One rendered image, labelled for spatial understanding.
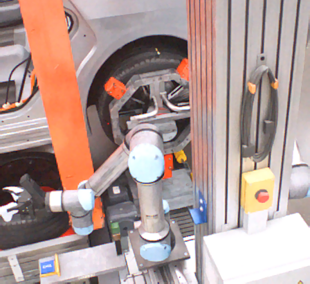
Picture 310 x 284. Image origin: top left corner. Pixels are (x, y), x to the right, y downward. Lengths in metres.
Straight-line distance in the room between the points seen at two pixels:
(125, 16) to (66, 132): 0.71
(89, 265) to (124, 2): 1.34
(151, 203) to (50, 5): 0.84
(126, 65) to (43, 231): 1.05
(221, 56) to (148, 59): 1.51
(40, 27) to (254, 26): 1.01
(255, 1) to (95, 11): 1.46
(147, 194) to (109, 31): 1.15
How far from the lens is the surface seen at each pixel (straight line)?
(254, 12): 1.26
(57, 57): 2.09
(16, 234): 2.94
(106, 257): 2.65
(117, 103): 2.73
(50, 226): 2.95
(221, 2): 1.21
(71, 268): 2.65
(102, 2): 2.58
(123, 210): 2.93
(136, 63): 2.75
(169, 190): 3.29
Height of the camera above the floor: 2.45
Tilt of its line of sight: 36 degrees down
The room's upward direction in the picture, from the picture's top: 5 degrees counter-clockwise
